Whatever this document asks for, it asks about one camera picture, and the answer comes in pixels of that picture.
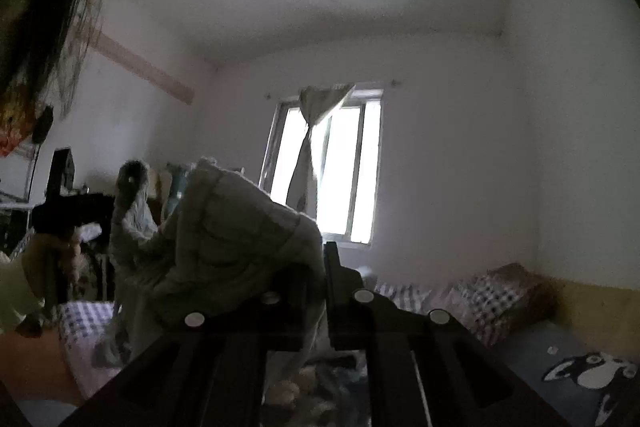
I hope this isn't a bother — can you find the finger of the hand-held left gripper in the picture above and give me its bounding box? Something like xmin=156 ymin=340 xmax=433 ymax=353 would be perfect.
xmin=82 ymin=169 xmax=143 ymax=228

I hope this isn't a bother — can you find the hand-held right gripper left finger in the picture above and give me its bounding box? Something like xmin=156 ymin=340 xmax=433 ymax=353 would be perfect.
xmin=60 ymin=264 xmax=326 ymax=427

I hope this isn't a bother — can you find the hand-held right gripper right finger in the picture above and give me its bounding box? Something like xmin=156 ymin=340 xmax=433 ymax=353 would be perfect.
xmin=324 ymin=241 xmax=573 ymax=427

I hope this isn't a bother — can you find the light green quilted duvet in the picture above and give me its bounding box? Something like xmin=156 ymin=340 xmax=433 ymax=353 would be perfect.
xmin=95 ymin=157 xmax=328 ymax=388

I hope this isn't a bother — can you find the person's left hand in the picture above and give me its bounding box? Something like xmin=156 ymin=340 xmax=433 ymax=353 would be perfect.
xmin=20 ymin=229 xmax=85 ymax=308

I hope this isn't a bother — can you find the dark teal garment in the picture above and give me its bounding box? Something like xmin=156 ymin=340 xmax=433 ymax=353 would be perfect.
xmin=310 ymin=354 xmax=372 ymax=427

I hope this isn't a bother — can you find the beige garment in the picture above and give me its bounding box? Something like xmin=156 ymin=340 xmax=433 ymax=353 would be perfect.
xmin=262 ymin=364 xmax=351 ymax=427

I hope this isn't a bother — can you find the dark hanging object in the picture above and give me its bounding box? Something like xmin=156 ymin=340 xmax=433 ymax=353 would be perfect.
xmin=31 ymin=106 xmax=55 ymax=142

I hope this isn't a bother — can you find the window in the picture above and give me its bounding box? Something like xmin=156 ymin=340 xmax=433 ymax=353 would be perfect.
xmin=259 ymin=88 xmax=385 ymax=249

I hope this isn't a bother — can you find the checked floral pillow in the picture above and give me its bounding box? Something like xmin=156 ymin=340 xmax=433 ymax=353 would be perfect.
xmin=375 ymin=263 xmax=553 ymax=345

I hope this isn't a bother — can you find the dark teal cartoon long pillow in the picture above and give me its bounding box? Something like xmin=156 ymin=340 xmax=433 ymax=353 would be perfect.
xmin=492 ymin=319 xmax=640 ymax=427

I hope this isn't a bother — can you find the pale curtain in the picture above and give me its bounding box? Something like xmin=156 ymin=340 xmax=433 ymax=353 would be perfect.
xmin=287 ymin=83 xmax=357 ymax=220

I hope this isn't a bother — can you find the orange wall poster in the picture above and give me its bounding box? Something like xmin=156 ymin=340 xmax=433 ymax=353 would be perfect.
xmin=0 ymin=94 xmax=38 ymax=158

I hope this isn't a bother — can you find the wooden bed frame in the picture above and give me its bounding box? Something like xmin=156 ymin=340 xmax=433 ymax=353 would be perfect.
xmin=550 ymin=274 xmax=640 ymax=360

